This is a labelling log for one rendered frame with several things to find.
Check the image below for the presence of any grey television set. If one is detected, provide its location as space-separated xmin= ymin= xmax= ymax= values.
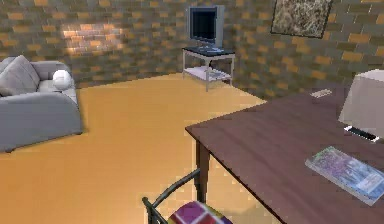
xmin=185 ymin=4 xmax=226 ymax=49

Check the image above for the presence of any black chair with colourful cushion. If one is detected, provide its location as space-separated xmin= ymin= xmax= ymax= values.
xmin=141 ymin=167 xmax=234 ymax=224

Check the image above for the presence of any pale remote control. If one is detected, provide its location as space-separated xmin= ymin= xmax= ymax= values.
xmin=309 ymin=88 xmax=333 ymax=99

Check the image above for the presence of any dark brown wooden table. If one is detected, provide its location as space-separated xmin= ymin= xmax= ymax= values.
xmin=184 ymin=87 xmax=384 ymax=224

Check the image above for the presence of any white metal television stand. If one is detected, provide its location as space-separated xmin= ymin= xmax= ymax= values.
xmin=181 ymin=45 xmax=236 ymax=93

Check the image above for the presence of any framed brown wall picture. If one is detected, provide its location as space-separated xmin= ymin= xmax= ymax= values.
xmin=270 ymin=0 xmax=334 ymax=40

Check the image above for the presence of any grey sofa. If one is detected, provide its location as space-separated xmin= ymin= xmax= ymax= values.
xmin=0 ymin=55 xmax=84 ymax=154

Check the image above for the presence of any white ball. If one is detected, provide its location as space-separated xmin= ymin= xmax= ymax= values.
xmin=52 ymin=69 xmax=73 ymax=91

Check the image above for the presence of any grey sofa pillow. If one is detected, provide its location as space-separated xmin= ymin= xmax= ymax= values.
xmin=0 ymin=55 xmax=41 ymax=97

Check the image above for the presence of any colourful flat book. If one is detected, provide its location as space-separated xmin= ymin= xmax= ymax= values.
xmin=304 ymin=146 xmax=384 ymax=207

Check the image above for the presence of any beige carton box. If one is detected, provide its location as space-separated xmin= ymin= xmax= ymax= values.
xmin=338 ymin=68 xmax=384 ymax=139

